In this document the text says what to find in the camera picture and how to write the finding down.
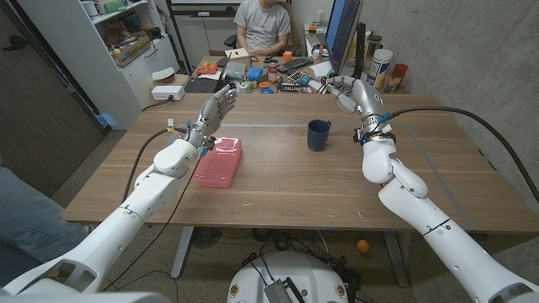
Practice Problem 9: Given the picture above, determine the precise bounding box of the dark jar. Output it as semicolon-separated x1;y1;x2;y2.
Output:
366;35;383;59

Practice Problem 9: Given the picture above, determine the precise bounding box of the seated person grey t-shirt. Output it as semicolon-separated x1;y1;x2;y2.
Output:
232;0;292;58

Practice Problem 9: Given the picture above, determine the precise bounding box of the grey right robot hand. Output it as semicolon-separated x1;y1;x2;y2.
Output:
326;75;397;142

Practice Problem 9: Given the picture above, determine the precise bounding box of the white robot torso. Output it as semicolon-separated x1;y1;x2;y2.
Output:
226;251;350;303

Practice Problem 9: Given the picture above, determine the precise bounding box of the grey electronics module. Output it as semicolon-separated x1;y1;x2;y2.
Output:
264;277;307;303

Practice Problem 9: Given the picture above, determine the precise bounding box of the pink plastic tray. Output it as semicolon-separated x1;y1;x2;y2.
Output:
194;136;243;189

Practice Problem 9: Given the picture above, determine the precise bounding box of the black keyboard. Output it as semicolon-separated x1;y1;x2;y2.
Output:
277;56;314;75

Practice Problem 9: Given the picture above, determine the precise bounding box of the white shelf cabinet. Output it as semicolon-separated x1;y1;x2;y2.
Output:
16;0;182;130

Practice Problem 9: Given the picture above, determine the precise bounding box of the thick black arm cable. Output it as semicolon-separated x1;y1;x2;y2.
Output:
121;128;189;203
387;105;539;203

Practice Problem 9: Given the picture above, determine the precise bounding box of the clear cup with items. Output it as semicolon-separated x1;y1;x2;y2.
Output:
382;71;401;94

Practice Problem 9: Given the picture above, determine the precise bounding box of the dark blue mug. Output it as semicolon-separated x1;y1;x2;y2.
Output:
306;119;333;152

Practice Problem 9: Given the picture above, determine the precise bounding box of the white plastic tub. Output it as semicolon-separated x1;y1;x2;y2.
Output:
365;48;395;88

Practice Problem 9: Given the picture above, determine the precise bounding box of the grey table leg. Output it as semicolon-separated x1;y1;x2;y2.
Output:
382;231;410;288
170;226;195;279

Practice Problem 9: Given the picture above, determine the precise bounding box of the brown office chair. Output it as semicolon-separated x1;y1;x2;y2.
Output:
275;1;302;56

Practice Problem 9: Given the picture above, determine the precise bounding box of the black computer monitor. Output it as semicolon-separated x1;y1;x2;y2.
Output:
324;0;364;79

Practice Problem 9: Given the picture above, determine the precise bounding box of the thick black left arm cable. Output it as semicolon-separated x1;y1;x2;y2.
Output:
121;128;189;203

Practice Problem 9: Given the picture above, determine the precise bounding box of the black laptop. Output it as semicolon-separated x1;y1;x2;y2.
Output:
184;56;231;94

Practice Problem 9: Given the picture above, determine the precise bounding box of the cardboard box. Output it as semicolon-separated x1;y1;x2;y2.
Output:
113;34;153;68

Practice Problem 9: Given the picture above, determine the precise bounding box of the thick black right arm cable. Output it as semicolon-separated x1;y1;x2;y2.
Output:
387;105;539;203

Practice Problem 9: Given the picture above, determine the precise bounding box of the person in blue jeans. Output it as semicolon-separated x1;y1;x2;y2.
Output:
0;153;92;287

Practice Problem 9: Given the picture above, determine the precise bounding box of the white power box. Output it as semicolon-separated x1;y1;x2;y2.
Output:
150;85;186;102

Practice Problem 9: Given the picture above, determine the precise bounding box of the orange toy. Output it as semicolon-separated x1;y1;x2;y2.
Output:
195;61;219;77

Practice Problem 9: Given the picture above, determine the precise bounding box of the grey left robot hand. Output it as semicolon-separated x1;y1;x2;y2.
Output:
184;82;239;151

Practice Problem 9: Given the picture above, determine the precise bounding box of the black monitor stand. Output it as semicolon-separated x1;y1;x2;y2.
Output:
332;23;367;81

